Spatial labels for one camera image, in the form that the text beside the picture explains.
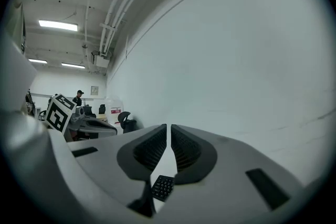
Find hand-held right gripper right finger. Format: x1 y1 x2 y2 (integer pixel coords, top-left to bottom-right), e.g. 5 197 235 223
170 124 218 186

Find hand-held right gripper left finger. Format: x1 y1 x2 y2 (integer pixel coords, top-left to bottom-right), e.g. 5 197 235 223
116 123 168 218

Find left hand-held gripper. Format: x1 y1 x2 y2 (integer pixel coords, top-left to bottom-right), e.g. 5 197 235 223
44 93 118 137

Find black keyboard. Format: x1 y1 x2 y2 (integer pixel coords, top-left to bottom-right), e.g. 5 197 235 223
150 175 175 203

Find white desk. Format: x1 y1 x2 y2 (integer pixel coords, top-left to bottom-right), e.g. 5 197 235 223
150 148 178 212

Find clear water bottle red label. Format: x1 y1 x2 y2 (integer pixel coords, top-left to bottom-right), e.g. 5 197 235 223
104 95 124 126

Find white ceiling junction box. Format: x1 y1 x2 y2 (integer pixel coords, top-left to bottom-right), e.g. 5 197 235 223
91 50 110 68

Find person's white shirt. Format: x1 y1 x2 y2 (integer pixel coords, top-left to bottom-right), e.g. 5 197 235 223
0 31 39 113

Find white ceiling pipes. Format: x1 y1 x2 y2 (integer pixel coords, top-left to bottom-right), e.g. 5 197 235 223
99 0 169 57

